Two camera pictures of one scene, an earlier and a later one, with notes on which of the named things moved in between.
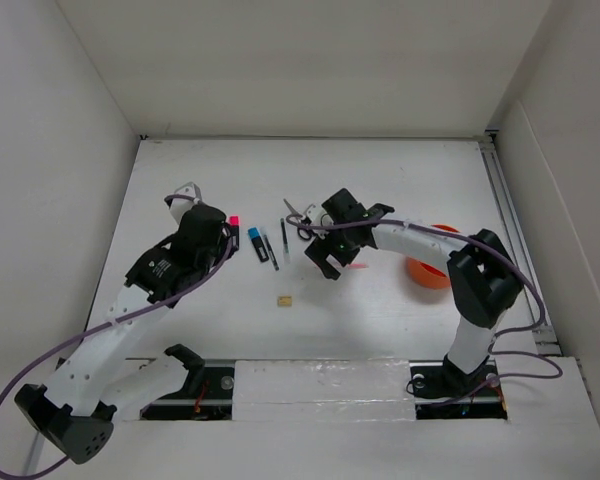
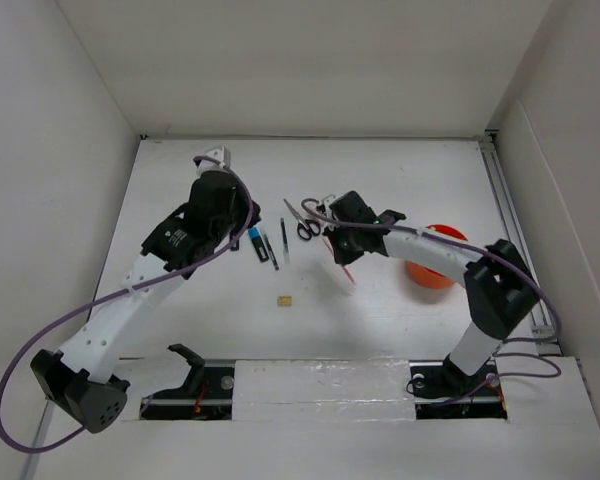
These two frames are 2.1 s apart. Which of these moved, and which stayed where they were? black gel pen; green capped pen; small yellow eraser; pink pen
Moved: pink pen
Stayed: small yellow eraser; black gel pen; green capped pen
